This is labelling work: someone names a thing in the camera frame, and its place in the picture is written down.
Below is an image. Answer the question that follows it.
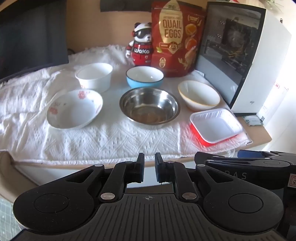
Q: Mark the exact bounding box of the stainless steel bowl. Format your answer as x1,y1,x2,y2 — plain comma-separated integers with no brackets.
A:
119,87,181,129

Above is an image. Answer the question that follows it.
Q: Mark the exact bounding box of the red quail eggs bag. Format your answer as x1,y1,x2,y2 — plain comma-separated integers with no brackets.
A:
151,1,206,77

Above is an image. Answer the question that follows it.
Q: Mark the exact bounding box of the blue ceramic bowl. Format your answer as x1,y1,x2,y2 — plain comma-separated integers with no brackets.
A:
126,66,164,88

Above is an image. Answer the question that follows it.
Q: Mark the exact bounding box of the panda bear figurine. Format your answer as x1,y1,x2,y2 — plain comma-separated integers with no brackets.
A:
125,22,153,66

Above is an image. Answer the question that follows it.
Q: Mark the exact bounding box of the white floral ceramic bowl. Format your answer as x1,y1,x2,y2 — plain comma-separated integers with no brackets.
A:
47,89,103,130

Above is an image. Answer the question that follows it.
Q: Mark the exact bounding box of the white computer case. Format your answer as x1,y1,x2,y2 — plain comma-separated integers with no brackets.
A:
196,1,293,116

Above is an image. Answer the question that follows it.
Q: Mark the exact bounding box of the small green packet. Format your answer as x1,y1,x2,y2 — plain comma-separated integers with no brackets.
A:
243,115,263,126

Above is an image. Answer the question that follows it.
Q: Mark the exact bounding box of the black curved monitor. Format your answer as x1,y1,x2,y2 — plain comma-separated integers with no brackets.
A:
1,1,68,82

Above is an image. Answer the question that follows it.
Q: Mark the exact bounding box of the red and white tray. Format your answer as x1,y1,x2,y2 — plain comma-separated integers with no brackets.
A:
190,108,243,147

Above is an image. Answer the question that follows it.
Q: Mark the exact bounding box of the white yellow-rimmed bowl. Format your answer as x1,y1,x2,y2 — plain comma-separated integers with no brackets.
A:
178,80,221,112

